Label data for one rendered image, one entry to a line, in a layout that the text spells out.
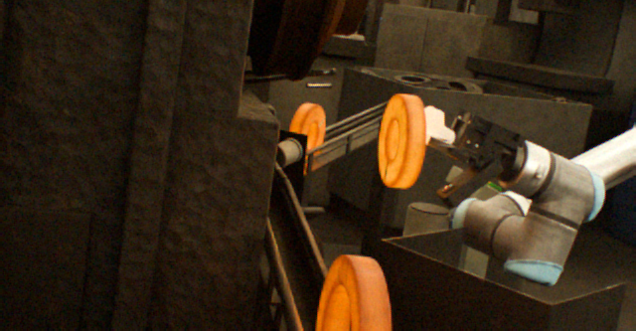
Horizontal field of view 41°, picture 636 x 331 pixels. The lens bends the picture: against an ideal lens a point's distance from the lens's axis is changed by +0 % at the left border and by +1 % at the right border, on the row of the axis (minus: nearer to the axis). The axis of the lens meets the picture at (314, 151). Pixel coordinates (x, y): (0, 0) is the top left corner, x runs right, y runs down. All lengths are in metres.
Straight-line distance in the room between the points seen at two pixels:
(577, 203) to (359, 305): 0.74
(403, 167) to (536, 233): 0.28
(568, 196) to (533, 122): 2.58
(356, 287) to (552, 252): 0.70
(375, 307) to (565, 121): 3.41
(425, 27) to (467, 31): 0.42
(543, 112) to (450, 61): 1.64
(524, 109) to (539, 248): 2.55
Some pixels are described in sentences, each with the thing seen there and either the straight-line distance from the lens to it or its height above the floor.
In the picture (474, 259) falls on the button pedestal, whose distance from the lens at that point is 2.46.
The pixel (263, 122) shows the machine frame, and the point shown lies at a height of 0.87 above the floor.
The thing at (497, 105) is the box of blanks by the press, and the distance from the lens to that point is 3.93.
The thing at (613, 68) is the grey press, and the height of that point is 0.91.
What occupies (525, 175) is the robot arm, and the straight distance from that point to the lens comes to 1.46.
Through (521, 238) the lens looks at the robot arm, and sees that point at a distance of 1.52.
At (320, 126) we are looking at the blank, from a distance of 2.13.
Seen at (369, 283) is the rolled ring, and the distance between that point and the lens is 0.86.
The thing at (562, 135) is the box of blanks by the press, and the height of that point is 0.58.
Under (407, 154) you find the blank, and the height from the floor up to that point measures 0.81.
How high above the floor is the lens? 1.03
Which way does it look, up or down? 10 degrees down
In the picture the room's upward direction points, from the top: 9 degrees clockwise
